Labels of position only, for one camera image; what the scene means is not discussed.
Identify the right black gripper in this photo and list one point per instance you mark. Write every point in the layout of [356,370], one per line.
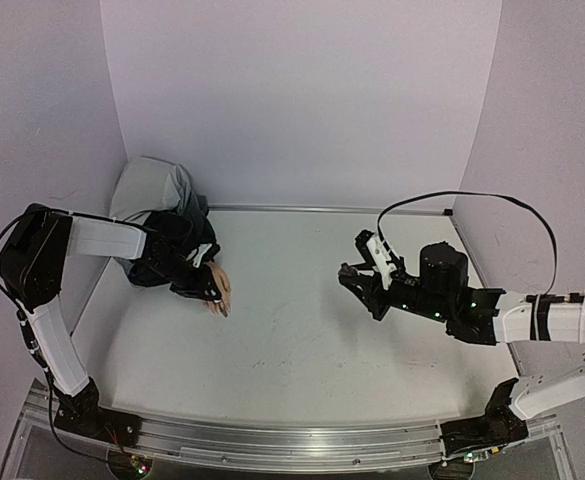
[379,292]

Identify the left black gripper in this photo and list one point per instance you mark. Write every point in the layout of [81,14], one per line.
[198,289]

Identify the purple nail polish bottle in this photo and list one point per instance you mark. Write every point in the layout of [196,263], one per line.
[347,271]

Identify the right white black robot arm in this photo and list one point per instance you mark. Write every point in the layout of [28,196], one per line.
[477,316]

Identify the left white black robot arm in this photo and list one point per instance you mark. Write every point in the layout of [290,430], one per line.
[33,251]

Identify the mannequin hand with long nails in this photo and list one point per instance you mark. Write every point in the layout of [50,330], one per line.
[223,306]

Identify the black jacket sleeve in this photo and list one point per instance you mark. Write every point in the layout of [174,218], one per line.
[168,233]

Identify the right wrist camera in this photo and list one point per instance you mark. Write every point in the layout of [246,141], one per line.
[379,257]

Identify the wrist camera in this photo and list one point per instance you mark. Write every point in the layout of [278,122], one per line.
[203,255]
[379,257]

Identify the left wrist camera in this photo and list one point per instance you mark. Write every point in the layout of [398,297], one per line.
[203,255]

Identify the aluminium back rail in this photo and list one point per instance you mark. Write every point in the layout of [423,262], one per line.
[325,209]

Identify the aluminium rail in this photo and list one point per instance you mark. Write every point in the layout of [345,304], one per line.
[277,449]
[325,209]

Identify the aluminium front rail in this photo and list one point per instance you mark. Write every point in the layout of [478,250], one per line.
[277,449]

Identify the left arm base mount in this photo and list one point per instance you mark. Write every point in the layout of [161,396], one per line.
[83,415]

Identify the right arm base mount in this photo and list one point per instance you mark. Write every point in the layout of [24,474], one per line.
[497,427]

